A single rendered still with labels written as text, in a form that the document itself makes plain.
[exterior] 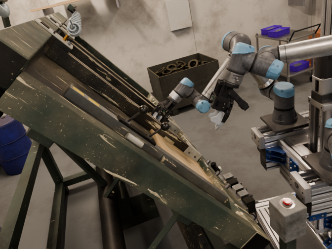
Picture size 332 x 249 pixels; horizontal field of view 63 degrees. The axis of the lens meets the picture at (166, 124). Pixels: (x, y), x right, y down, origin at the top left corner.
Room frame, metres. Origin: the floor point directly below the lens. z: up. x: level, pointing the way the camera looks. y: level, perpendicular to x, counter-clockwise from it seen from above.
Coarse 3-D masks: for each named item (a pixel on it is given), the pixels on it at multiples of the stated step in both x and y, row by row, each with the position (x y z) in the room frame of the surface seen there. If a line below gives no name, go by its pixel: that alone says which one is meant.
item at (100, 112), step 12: (72, 96) 0.97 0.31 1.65; (84, 96) 0.98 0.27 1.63; (84, 108) 0.97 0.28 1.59; (96, 108) 0.98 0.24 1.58; (108, 120) 0.98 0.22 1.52; (120, 132) 0.99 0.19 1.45; (132, 132) 1.00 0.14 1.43; (144, 144) 1.00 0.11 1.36; (156, 144) 1.06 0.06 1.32; (156, 156) 1.01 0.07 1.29; (168, 156) 1.02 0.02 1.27; (180, 168) 1.03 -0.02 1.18; (192, 180) 1.03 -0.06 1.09; (204, 180) 1.05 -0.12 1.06; (216, 192) 1.05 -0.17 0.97
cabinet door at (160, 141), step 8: (152, 136) 1.33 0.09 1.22; (160, 136) 1.38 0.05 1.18; (160, 144) 1.21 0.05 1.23; (168, 144) 1.36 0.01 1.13; (168, 152) 1.17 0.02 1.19; (176, 152) 1.31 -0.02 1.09; (184, 160) 1.27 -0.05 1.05; (192, 160) 1.40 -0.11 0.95; (192, 168) 1.21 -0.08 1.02; (200, 168) 1.34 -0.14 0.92
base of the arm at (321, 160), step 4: (324, 148) 1.00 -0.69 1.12; (324, 152) 0.99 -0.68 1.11; (328, 152) 0.97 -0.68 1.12; (320, 156) 1.01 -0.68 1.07; (324, 156) 0.98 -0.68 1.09; (328, 156) 0.96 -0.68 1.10; (320, 160) 1.00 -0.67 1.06; (324, 160) 0.97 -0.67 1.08; (328, 160) 0.95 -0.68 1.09; (320, 164) 0.99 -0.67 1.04; (324, 164) 0.96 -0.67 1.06; (328, 164) 0.95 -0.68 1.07; (324, 168) 0.96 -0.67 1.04; (328, 168) 0.94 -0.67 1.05
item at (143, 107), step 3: (141, 105) 0.99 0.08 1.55; (144, 105) 0.98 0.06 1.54; (141, 108) 0.97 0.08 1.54; (144, 108) 0.97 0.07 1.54; (147, 108) 0.97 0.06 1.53; (141, 111) 0.96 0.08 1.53; (144, 111) 0.96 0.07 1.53; (147, 111) 0.97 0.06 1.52; (135, 114) 1.00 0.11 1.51; (138, 114) 0.99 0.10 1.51; (144, 114) 0.97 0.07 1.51; (132, 117) 1.00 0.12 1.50; (126, 120) 1.01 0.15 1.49; (129, 120) 1.01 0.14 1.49; (129, 123) 1.01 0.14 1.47
